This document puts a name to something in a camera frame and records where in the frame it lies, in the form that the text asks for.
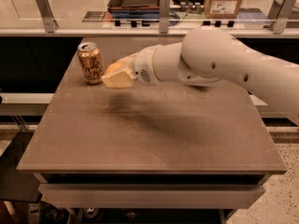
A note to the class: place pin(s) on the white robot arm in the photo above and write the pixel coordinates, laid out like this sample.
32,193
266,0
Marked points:
206,56

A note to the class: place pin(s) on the right metal rail bracket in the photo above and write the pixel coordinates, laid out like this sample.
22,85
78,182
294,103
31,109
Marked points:
279,25

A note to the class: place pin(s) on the orange soda can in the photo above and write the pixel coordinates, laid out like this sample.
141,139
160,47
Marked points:
91,63

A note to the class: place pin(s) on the cardboard box with label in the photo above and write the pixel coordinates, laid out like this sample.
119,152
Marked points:
221,9

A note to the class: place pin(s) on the grey table drawer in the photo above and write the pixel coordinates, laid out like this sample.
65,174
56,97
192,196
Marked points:
151,196

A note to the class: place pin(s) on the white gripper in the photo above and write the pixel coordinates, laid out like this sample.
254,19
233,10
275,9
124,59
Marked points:
144,64

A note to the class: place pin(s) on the metal rail bracket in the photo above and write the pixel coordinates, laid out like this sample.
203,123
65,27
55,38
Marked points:
164,16
49,22
279,25

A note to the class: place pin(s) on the middle metal rail bracket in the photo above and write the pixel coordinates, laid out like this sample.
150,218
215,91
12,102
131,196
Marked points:
164,16

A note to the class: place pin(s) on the orange fruit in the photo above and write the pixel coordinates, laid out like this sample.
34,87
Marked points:
111,68

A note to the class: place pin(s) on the left metal rail bracket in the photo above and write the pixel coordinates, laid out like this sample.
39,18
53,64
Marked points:
49,22

